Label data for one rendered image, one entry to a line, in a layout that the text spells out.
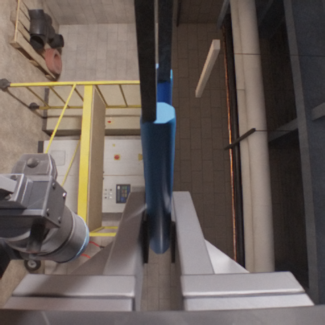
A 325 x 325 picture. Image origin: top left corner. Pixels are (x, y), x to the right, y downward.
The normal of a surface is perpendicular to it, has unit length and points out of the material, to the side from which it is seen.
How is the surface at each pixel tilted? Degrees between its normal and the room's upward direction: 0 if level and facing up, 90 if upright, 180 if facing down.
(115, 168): 90
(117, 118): 90
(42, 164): 90
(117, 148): 90
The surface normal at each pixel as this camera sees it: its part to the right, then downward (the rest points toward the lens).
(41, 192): 0.00, -0.48
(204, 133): 0.00, -0.13
